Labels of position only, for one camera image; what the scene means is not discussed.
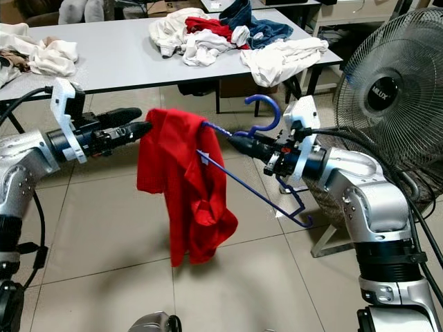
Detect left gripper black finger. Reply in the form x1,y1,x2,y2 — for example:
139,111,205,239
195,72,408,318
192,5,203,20
93,107,145,131
102,121,155,150

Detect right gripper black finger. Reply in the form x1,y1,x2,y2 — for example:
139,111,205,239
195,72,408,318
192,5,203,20
226,138,278,165
234,132,280,150

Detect purple plastic hanger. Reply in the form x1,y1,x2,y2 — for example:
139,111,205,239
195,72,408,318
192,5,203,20
196,93,315,229

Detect red collared shirt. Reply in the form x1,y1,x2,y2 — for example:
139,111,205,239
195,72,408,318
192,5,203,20
136,106,241,268

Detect plaid cushioned metal chair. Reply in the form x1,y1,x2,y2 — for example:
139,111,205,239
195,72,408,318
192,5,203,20
277,166,388,258

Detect brown box under table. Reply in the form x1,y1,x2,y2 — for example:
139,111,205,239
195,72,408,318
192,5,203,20
216,75,286,98

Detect large white garment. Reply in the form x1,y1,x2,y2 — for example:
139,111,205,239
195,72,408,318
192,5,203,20
240,37,330,89

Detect white crumpled cloth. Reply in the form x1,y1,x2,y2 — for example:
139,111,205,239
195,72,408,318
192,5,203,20
28,38,80,77

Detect small white garment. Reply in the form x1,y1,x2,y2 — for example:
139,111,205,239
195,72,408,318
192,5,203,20
182,28,252,68

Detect grey-white garment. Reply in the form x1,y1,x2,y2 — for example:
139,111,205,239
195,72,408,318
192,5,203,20
0,54,28,87

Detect blue jeans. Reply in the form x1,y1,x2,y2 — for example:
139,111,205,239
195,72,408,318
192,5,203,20
218,0,295,50

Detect person's grey-trousered legs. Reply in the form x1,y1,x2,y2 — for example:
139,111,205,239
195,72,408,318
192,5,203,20
57,0,106,26

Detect black standing fan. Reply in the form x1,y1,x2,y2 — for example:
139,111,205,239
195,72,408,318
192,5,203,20
331,7,443,201

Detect small red garment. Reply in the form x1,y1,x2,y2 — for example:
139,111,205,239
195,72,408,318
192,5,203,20
185,15,252,49

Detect beige cloth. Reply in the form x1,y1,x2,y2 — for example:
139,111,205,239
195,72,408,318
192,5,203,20
0,22,35,56

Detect white desk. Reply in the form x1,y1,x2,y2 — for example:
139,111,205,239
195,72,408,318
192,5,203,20
309,0,410,37

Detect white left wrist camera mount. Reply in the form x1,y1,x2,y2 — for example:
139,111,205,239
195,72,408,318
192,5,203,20
50,77,89,165

